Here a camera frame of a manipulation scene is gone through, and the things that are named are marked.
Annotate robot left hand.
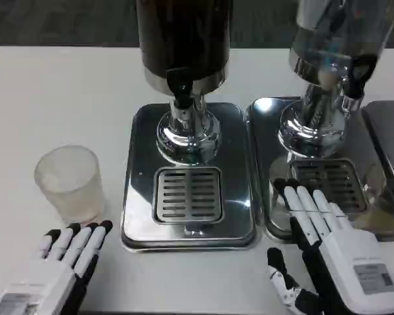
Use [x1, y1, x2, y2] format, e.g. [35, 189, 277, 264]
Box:
[0, 220, 114, 315]

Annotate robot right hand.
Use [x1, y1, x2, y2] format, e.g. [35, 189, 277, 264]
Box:
[267, 178, 394, 315]

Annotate clear ribbed glass cup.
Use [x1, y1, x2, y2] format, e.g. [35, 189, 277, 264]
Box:
[34, 145, 105, 224]

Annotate steel slotted drip grid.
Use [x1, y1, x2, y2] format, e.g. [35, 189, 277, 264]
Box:
[153, 166, 224, 224]
[290, 159, 368, 215]

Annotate steel drip tray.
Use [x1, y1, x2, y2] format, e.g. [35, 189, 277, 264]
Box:
[246, 96, 394, 243]
[120, 102, 257, 253]
[361, 100, 394, 238]

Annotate black tap lever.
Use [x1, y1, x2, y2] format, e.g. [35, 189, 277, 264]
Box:
[166, 68, 195, 110]
[343, 54, 378, 100]

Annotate clear drink dispenser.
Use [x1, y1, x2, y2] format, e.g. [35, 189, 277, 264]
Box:
[277, 0, 394, 156]

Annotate dark drink dispenser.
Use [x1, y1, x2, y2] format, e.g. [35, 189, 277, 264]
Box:
[134, 0, 234, 164]

